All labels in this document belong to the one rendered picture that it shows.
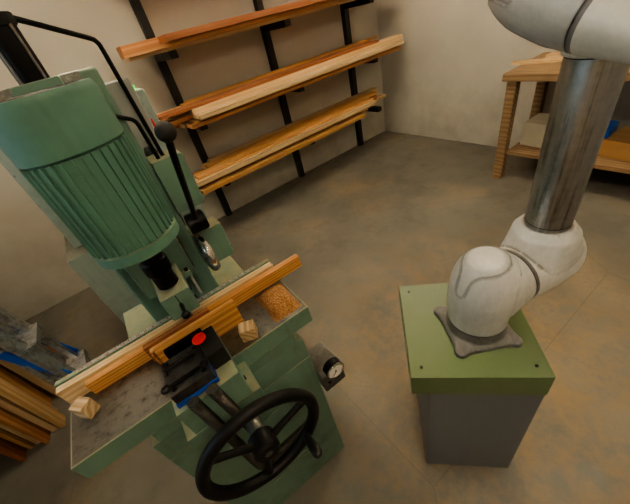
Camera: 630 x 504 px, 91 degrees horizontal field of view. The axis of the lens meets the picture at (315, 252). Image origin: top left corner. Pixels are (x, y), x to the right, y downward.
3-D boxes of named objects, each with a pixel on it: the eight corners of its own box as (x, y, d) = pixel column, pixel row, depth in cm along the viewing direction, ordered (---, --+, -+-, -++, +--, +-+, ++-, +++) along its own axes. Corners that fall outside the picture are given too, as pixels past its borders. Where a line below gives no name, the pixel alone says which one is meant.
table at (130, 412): (89, 527, 59) (68, 519, 55) (84, 405, 81) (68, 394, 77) (334, 340, 80) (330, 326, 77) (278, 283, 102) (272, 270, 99)
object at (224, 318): (170, 369, 77) (153, 351, 72) (168, 365, 78) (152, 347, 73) (244, 321, 84) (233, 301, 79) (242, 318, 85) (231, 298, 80)
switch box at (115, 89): (140, 149, 84) (103, 85, 74) (134, 143, 91) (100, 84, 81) (162, 141, 86) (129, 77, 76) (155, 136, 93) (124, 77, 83)
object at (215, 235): (209, 267, 97) (192, 236, 90) (202, 257, 102) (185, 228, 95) (235, 252, 100) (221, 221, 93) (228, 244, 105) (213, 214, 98)
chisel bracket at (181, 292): (177, 325, 76) (159, 302, 71) (164, 296, 86) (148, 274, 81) (205, 309, 79) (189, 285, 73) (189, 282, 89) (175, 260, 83)
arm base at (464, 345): (482, 289, 102) (484, 277, 98) (524, 346, 84) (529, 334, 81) (427, 301, 103) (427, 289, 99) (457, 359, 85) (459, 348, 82)
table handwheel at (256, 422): (179, 533, 59) (229, 413, 53) (158, 443, 73) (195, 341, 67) (296, 481, 78) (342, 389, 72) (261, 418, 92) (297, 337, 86)
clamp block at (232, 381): (194, 437, 65) (173, 418, 60) (178, 390, 75) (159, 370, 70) (254, 391, 71) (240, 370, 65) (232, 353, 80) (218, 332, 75)
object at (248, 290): (95, 394, 76) (85, 386, 73) (95, 388, 77) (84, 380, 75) (301, 265, 97) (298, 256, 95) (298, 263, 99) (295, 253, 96)
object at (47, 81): (38, 128, 58) (-44, 18, 48) (40, 123, 64) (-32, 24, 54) (82, 114, 61) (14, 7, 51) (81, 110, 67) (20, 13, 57)
